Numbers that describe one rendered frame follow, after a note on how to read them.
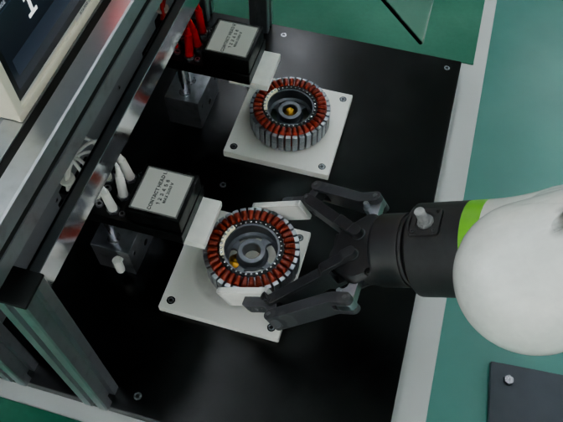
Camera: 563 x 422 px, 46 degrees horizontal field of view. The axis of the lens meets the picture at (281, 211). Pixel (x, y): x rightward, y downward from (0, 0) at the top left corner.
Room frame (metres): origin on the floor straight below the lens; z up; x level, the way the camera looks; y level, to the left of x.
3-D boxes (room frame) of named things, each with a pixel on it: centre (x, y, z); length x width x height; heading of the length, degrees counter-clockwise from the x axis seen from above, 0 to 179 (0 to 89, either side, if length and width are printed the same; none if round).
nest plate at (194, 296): (0.38, 0.06, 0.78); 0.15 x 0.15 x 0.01; 74
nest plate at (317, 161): (0.61, -0.01, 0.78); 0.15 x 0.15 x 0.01; 74
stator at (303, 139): (0.61, -0.01, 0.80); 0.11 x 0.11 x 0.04
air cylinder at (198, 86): (0.65, 0.13, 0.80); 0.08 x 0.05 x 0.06; 164
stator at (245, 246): (0.37, 0.03, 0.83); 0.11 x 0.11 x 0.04
